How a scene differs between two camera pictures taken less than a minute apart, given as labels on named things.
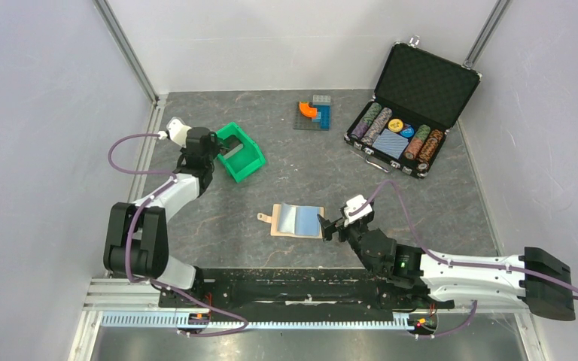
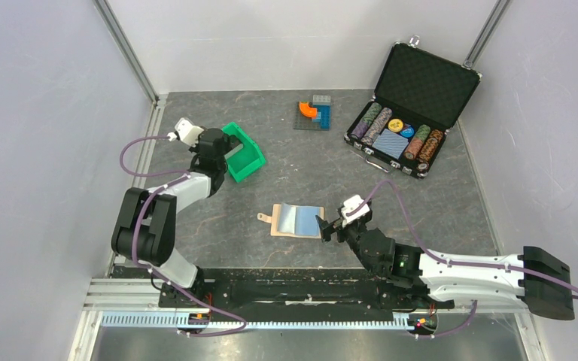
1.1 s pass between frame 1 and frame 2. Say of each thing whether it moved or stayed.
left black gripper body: moved
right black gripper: stayed
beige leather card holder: stayed
